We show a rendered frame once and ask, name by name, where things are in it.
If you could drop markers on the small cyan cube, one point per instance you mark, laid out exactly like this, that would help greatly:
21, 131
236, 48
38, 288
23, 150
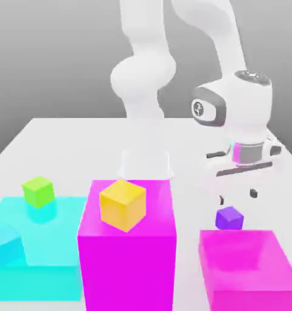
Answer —
7, 247

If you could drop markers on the small yellow cube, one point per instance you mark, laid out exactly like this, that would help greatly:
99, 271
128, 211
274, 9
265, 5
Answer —
122, 206

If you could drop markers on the small green cube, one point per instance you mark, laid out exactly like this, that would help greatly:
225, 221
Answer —
38, 192

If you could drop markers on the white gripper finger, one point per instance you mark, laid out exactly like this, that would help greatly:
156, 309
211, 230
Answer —
221, 200
253, 194

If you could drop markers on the small purple cube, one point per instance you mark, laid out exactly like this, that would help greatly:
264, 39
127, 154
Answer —
229, 218

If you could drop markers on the low large magenta box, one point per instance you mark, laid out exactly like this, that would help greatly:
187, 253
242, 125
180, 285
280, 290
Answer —
247, 267

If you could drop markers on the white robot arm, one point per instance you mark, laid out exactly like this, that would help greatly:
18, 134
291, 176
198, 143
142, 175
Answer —
143, 80

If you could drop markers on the tall large magenta box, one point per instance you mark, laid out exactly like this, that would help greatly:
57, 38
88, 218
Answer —
126, 269

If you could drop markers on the large cyan box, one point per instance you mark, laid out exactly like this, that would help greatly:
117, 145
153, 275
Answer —
48, 243

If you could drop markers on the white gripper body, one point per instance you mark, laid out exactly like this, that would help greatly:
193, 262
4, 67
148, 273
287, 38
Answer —
242, 179

